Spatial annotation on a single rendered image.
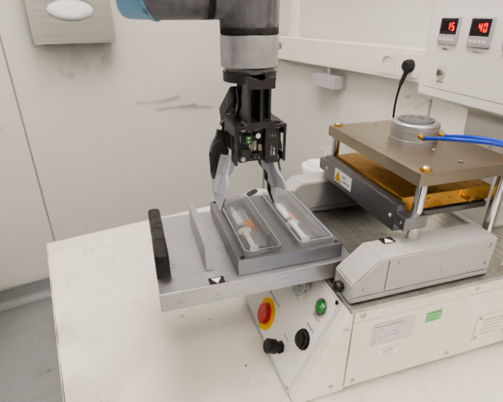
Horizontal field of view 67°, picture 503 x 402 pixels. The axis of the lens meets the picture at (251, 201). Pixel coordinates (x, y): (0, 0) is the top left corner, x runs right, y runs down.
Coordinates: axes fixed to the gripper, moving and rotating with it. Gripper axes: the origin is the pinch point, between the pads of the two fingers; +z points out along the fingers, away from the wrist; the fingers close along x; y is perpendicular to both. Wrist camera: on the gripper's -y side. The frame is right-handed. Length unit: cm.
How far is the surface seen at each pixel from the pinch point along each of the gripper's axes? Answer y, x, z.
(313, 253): 10.0, 7.5, 5.5
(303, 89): -118, 63, 7
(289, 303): 4.6, 6.5, 19.5
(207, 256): 7.5, -8.1, 4.5
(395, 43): -68, 74, -17
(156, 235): 2.1, -14.6, 3.1
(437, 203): 10.2, 28.5, 0.3
